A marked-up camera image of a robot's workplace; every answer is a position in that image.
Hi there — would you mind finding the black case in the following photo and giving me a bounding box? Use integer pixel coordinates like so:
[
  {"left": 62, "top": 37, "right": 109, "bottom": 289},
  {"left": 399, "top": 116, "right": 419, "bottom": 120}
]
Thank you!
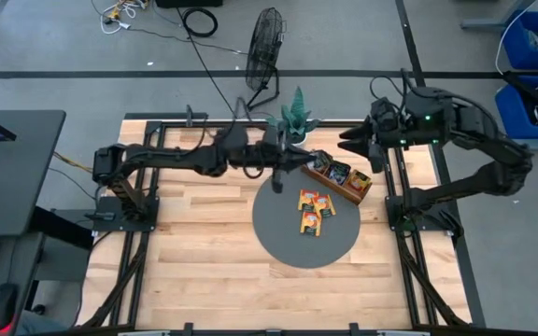
[{"left": 155, "top": 0, "right": 224, "bottom": 9}]

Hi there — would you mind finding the snake plant in white pot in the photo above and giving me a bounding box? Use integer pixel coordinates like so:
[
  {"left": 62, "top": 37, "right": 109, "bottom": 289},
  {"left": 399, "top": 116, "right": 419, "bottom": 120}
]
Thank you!
[{"left": 268, "top": 85, "right": 321, "bottom": 147}]

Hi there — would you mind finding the black aluminium table frame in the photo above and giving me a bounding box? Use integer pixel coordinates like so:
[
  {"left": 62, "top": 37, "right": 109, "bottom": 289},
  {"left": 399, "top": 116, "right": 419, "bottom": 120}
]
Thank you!
[{"left": 75, "top": 111, "right": 488, "bottom": 336}]

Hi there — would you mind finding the black desk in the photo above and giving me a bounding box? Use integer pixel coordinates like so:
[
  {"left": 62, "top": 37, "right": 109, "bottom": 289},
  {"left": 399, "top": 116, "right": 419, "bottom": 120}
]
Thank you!
[{"left": 0, "top": 107, "right": 67, "bottom": 239}]

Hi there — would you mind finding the black computer mouse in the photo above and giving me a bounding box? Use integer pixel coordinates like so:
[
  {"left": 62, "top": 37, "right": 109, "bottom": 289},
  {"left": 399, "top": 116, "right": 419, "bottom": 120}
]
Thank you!
[{"left": 0, "top": 282, "right": 20, "bottom": 332}]

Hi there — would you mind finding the blue plastic bin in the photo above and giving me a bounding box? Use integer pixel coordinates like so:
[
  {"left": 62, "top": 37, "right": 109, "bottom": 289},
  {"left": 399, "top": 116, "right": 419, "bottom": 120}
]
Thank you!
[
  {"left": 494, "top": 75, "right": 538, "bottom": 141},
  {"left": 502, "top": 9, "right": 538, "bottom": 72}
]

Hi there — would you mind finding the black stand leg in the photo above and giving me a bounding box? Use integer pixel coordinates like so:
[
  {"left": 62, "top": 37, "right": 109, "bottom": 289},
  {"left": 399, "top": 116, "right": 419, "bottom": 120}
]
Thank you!
[{"left": 502, "top": 69, "right": 538, "bottom": 127}]

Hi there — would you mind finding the white and yellow cable bundle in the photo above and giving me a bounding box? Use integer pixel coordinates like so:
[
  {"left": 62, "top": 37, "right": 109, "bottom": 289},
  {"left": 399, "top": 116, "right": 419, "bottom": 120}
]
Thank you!
[{"left": 90, "top": 0, "right": 151, "bottom": 36}]

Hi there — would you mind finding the orange mango tea bag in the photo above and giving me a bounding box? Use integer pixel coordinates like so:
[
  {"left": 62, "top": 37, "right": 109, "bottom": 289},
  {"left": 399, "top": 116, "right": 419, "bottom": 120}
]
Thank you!
[
  {"left": 313, "top": 194, "right": 337, "bottom": 218},
  {"left": 297, "top": 189, "right": 319, "bottom": 212},
  {"left": 347, "top": 169, "right": 373, "bottom": 192},
  {"left": 300, "top": 211, "right": 322, "bottom": 237}
]

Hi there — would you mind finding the dark grey desk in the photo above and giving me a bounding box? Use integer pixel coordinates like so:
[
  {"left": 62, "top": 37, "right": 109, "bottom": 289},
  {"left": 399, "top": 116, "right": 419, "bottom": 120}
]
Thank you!
[{"left": 0, "top": 231, "right": 49, "bottom": 336}]

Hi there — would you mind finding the round grey woven mat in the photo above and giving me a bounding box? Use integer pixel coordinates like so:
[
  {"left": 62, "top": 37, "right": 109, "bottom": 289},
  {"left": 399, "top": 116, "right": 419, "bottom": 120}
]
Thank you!
[{"left": 251, "top": 162, "right": 361, "bottom": 270}]

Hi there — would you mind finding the black floor fan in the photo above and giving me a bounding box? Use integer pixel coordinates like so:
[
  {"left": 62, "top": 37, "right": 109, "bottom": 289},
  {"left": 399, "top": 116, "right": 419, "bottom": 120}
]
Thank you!
[{"left": 244, "top": 6, "right": 288, "bottom": 112}]

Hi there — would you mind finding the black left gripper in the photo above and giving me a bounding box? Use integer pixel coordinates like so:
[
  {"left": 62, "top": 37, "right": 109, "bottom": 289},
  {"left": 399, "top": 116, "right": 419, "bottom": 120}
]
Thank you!
[{"left": 262, "top": 126, "right": 333, "bottom": 169}]

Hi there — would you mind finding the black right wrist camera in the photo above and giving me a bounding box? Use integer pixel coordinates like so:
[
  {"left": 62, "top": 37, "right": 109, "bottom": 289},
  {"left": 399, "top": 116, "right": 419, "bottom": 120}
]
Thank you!
[{"left": 369, "top": 142, "right": 387, "bottom": 174}]

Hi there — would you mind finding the wooden tea organiser box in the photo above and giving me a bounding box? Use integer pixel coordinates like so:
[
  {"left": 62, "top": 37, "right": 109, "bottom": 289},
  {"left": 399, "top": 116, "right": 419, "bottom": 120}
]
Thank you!
[{"left": 300, "top": 149, "right": 374, "bottom": 206}]

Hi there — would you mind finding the thin white cable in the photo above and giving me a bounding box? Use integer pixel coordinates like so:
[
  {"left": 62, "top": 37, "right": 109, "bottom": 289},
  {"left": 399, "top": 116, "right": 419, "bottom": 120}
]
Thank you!
[{"left": 495, "top": 0, "right": 536, "bottom": 76}]

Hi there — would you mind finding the grey metal desk foot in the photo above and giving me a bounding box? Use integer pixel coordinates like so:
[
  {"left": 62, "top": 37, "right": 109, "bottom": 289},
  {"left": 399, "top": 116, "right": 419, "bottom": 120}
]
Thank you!
[{"left": 460, "top": 0, "right": 538, "bottom": 33}]

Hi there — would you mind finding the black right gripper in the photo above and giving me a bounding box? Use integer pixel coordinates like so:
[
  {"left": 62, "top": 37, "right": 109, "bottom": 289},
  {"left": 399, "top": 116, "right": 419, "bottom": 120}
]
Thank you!
[{"left": 337, "top": 96, "right": 405, "bottom": 158}]

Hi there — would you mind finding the black coiled cable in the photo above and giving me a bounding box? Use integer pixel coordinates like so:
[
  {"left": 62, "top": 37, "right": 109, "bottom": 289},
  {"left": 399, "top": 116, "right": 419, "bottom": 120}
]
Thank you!
[{"left": 175, "top": 0, "right": 251, "bottom": 118}]

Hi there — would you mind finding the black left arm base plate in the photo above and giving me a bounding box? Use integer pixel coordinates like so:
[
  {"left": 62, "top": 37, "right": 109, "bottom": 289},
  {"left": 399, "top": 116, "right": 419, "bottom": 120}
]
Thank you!
[{"left": 92, "top": 195, "right": 161, "bottom": 233}]

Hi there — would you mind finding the person's leg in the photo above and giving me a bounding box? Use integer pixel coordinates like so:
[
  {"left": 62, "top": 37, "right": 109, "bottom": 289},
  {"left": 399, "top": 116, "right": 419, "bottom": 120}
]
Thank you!
[{"left": 16, "top": 310, "right": 72, "bottom": 336}]

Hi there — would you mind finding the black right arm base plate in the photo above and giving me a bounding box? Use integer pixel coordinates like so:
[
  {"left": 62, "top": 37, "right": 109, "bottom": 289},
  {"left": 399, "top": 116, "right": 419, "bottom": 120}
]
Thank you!
[{"left": 385, "top": 193, "right": 455, "bottom": 232}]

